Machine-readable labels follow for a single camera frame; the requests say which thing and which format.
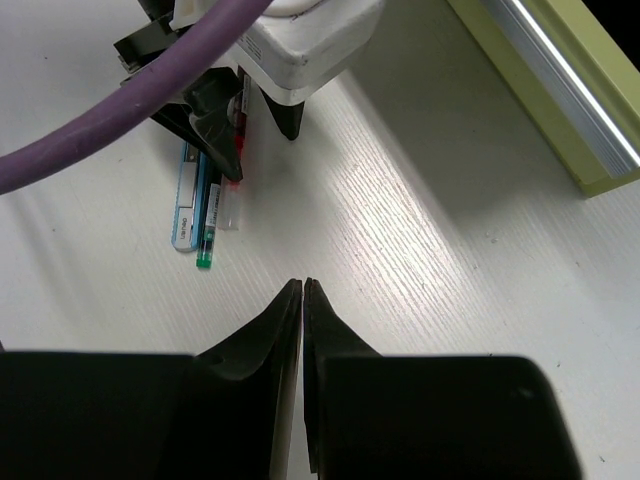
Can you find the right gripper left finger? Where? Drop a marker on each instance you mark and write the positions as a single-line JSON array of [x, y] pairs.
[[225, 413]]

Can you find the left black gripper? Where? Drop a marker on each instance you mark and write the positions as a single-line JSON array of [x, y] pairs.
[[198, 114]]

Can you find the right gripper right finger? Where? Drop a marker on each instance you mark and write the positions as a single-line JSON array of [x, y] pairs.
[[371, 416]]

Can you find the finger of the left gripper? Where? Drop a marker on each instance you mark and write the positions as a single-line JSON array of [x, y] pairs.
[[287, 108]]

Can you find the red gel pen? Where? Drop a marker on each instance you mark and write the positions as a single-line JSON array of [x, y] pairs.
[[231, 204]]

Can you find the blue utility knife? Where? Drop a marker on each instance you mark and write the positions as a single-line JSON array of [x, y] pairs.
[[185, 205]]

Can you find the green gel pen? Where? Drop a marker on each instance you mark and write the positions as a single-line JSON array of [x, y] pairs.
[[212, 194]]

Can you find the green metal drawer toolbox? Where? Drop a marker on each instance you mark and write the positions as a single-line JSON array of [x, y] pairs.
[[574, 65]]

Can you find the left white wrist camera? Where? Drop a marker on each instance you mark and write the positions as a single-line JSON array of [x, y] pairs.
[[296, 47]]

